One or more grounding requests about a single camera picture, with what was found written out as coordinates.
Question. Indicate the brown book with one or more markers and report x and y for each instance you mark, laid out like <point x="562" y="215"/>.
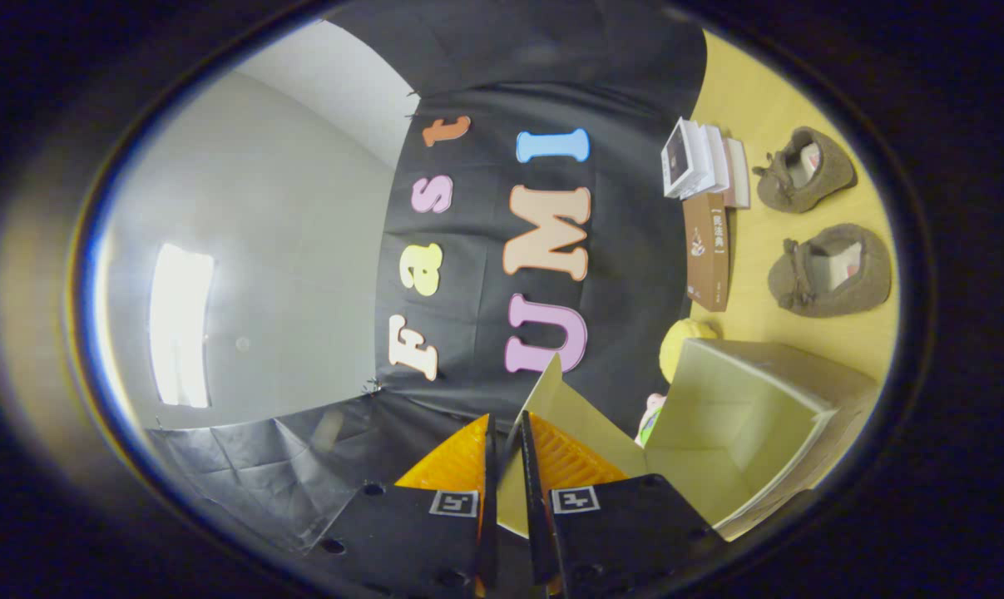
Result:
<point x="705" y="266"/>

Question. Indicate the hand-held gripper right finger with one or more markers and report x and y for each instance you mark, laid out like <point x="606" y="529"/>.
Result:
<point x="535" y="516"/>

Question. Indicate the plain white book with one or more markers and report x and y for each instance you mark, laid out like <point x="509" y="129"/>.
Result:
<point x="714" y="158"/>

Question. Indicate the pale pink book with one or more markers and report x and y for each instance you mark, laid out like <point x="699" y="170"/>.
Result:
<point x="739" y="175"/>

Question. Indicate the brown fuzzy shoe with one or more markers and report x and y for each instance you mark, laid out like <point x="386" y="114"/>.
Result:
<point x="826" y="179"/>
<point x="830" y="291"/>

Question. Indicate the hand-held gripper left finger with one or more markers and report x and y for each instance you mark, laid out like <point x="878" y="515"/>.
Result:
<point x="491" y="516"/>

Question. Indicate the white book with dark photo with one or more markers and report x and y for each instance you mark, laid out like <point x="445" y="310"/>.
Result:
<point x="678" y="158"/>

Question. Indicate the beige fabric storage box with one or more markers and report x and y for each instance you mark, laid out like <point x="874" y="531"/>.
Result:
<point x="743" y="416"/>

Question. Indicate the black backdrop cloth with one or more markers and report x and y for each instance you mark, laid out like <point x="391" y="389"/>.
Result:
<point x="485" y="66"/>

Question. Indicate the yellow round plush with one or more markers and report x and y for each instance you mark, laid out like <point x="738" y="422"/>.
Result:
<point x="684" y="349"/>

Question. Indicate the pink and green plush toy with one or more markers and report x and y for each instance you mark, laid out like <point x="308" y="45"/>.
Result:
<point x="651" y="420"/>

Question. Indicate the ceiling light panel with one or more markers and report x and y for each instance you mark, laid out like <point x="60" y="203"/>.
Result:
<point x="181" y="324"/>

